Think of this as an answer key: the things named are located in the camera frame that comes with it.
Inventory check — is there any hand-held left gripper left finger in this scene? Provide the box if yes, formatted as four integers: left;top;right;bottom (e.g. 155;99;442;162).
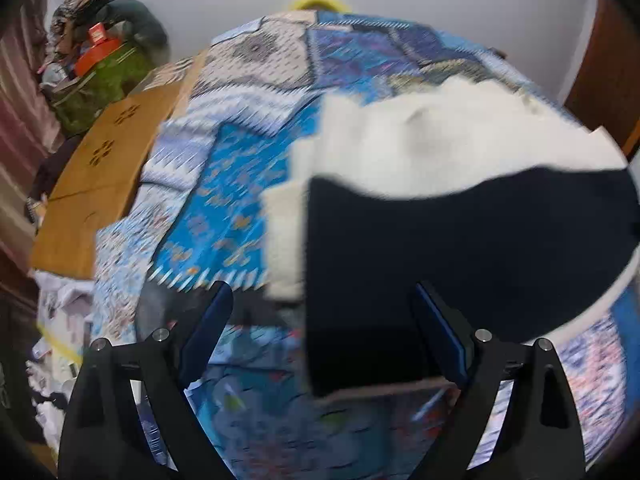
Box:
57;280;236;480

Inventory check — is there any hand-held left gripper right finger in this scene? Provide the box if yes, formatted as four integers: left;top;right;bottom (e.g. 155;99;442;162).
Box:
412;280;586;480

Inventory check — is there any cream navy striped sweater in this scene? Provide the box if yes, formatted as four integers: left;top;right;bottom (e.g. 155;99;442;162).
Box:
262;77;640;401

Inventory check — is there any pile of patterned clothes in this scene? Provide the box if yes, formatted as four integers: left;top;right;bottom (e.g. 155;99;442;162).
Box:
47;0;128;61

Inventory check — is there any blue patchwork blanket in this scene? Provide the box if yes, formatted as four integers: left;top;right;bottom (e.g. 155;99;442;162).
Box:
92;7;631;480

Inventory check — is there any white printed cloth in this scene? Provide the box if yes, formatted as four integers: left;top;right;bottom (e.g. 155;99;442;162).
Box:
27;270;96;441

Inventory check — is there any wooden lap desk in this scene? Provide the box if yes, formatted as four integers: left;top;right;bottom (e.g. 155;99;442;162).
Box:
30;50;208;278

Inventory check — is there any green fabric bag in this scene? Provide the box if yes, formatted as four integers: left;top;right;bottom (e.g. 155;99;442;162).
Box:
52;42;158;136

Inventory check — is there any pink striped curtain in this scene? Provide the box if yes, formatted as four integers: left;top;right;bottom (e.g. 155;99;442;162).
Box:
0;0;66;261

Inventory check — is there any brown wooden door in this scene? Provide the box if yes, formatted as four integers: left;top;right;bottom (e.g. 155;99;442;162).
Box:
562;0;640;156

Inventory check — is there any orange box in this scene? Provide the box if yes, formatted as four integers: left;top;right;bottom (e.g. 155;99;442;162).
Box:
75;37;123;76

